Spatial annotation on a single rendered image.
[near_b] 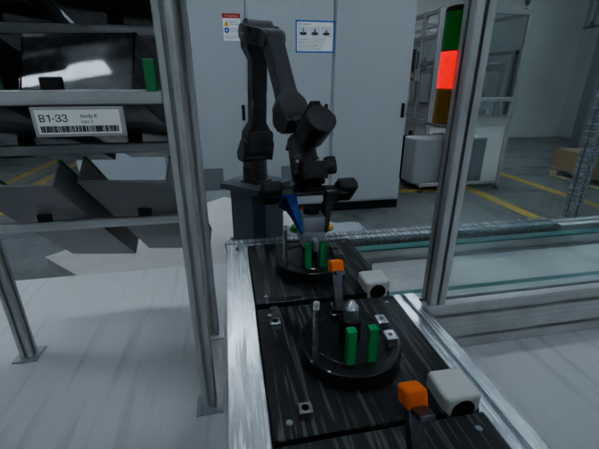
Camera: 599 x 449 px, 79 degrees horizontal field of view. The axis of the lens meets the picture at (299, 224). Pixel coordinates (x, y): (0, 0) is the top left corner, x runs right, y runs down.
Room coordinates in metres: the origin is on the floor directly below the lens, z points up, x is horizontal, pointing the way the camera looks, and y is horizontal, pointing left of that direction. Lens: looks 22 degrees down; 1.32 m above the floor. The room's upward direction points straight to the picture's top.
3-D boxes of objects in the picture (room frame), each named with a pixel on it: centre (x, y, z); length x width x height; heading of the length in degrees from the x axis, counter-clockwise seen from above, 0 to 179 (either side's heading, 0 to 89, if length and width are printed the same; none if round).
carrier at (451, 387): (0.41, -0.07, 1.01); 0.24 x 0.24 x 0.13; 11
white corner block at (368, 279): (0.58, -0.14, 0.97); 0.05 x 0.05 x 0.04; 11
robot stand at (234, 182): (0.99, 0.12, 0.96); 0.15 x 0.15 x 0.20; 56
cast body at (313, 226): (0.65, -0.02, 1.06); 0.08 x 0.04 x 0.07; 11
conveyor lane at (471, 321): (0.69, -0.32, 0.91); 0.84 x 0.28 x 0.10; 101
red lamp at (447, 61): (0.58, -0.23, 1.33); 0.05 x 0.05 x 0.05
